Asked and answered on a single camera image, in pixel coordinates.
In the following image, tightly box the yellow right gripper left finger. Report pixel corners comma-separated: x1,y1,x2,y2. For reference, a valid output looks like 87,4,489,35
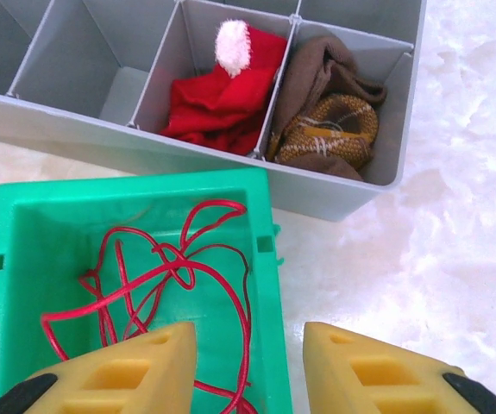
0,321,199,414

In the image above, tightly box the green plastic bin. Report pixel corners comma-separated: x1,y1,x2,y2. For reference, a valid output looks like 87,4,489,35
0,167,296,414

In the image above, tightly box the red thin cable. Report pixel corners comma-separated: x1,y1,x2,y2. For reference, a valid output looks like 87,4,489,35
40,198,257,414

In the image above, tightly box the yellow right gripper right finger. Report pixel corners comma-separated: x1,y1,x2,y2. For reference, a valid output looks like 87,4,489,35
302,321,496,414

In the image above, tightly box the brown rolled sock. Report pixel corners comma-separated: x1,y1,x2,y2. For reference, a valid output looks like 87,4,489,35
267,34,389,182

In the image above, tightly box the grey divided organizer box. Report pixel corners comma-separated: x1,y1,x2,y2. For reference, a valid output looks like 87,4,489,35
0,0,429,223

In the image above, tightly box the red hat with white pompom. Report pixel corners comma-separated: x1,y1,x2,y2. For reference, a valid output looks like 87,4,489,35
159,19,290,156

